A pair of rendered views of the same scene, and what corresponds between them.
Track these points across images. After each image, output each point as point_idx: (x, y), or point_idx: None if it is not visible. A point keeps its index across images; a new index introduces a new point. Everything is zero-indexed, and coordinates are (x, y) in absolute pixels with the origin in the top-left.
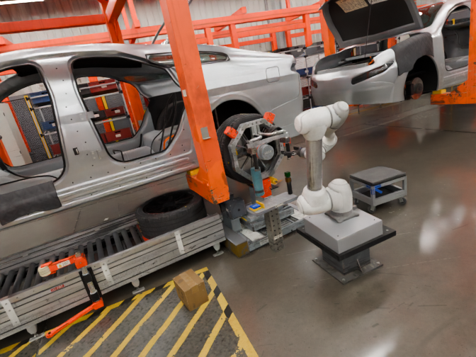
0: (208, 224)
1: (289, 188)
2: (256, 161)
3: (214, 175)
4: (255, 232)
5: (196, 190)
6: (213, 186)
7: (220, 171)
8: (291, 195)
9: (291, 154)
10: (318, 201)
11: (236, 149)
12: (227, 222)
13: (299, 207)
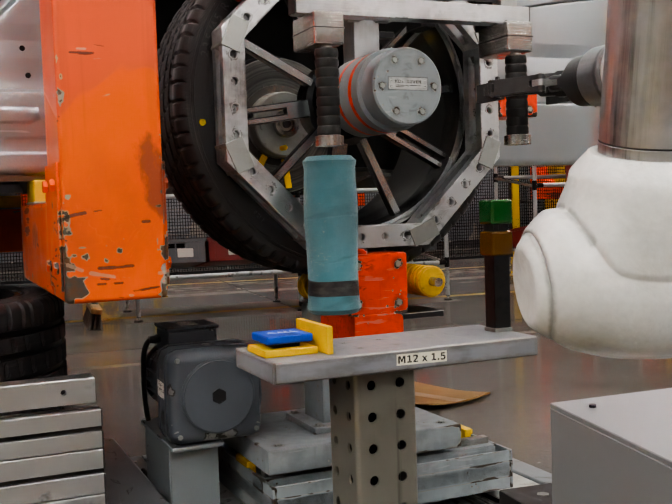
0: (21, 418)
1: (495, 293)
2: (329, 86)
3: (96, 137)
4: None
5: (35, 270)
6: (80, 198)
7: (137, 126)
8: (501, 333)
9: (528, 86)
10: (669, 235)
11: (283, 145)
12: (158, 463)
13: (527, 280)
